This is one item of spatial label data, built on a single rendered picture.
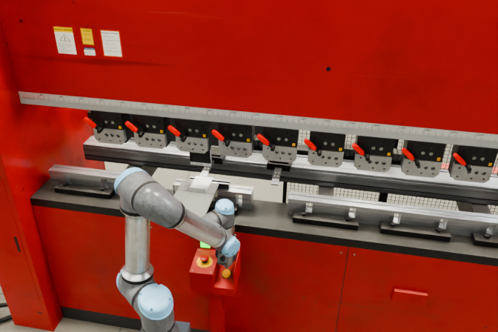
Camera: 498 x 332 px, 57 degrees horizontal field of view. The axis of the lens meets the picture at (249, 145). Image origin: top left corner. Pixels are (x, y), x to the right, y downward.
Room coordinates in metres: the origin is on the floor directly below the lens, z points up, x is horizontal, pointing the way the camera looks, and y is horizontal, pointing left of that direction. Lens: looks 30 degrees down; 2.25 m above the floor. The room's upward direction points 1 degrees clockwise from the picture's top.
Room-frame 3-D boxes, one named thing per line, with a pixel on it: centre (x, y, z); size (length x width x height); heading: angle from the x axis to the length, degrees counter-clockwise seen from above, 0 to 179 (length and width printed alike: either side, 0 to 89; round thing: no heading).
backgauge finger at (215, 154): (2.01, 0.20, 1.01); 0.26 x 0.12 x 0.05; 170
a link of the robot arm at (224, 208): (1.49, 0.10, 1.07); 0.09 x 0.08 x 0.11; 131
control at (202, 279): (1.53, 0.14, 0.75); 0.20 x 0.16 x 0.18; 82
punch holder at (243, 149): (1.82, 0.06, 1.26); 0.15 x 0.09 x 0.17; 80
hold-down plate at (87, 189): (1.90, 0.83, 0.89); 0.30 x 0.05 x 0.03; 80
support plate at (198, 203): (1.71, 0.25, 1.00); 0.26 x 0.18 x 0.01; 170
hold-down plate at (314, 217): (1.69, -0.36, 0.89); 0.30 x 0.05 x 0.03; 80
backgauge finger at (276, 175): (1.94, -0.15, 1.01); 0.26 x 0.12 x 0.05; 170
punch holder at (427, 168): (1.68, -0.73, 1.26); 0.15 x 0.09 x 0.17; 80
